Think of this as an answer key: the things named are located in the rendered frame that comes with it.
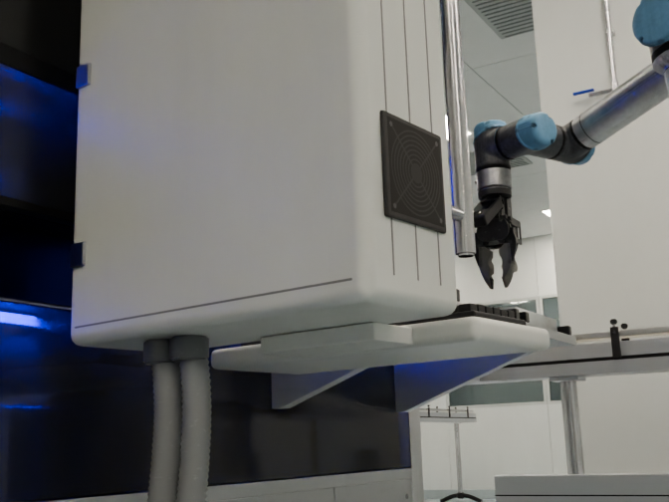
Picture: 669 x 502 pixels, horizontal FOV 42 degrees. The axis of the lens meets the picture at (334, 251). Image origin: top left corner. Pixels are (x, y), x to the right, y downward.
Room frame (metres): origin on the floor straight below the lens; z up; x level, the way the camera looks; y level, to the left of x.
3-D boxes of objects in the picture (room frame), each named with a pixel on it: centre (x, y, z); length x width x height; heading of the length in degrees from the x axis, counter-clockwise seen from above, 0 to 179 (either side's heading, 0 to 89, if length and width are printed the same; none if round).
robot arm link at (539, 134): (1.76, -0.42, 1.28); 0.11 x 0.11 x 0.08; 35
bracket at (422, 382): (2.00, -0.28, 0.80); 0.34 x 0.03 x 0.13; 59
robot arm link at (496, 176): (1.84, -0.35, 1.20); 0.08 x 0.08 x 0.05
